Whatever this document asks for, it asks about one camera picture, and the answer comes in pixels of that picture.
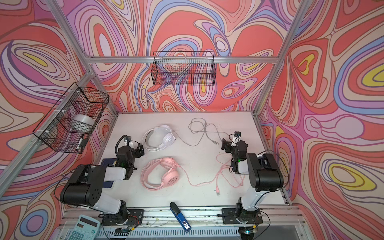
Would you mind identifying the pink headphones with cable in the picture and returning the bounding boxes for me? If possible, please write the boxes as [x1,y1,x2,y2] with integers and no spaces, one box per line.
[140,154,245,194]

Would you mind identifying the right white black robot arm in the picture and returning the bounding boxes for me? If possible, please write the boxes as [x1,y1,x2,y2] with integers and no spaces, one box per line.
[218,140,284,225]

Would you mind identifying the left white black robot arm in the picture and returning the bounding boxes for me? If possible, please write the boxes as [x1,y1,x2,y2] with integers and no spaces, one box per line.
[60,143,145,228]

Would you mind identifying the dark blue notebook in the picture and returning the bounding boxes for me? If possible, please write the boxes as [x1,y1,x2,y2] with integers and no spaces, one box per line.
[101,158,116,190]

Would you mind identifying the white tape roll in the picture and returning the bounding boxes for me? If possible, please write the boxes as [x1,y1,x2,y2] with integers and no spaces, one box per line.
[70,114,95,134]

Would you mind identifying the light green calculator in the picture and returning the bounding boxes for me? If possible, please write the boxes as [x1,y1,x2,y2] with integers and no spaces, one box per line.
[65,215,101,240]

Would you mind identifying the blue black stapler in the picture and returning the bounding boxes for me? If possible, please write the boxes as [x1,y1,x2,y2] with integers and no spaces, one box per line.
[170,202,192,233]

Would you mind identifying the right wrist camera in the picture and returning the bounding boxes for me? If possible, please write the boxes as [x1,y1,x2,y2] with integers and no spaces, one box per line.
[232,131,241,144]

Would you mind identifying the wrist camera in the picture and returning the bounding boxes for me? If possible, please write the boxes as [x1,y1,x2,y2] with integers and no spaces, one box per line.
[232,131,241,144]
[124,135,134,148]

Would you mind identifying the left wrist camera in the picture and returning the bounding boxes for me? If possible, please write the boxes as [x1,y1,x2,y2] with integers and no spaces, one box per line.
[124,135,134,148]

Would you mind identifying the black wire basket left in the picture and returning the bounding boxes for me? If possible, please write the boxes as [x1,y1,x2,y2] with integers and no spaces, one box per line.
[33,83,110,154]

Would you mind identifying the black wire basket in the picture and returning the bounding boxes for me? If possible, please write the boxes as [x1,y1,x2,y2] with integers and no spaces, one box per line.
[151,51,217,86]
[33,83,110,154]

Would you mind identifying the aluminium front rail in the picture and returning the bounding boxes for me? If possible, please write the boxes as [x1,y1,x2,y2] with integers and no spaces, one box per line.
[52,205,313,240]

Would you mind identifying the black wire basket back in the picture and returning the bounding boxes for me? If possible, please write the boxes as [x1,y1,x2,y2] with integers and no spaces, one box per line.
[151,51,217,86]

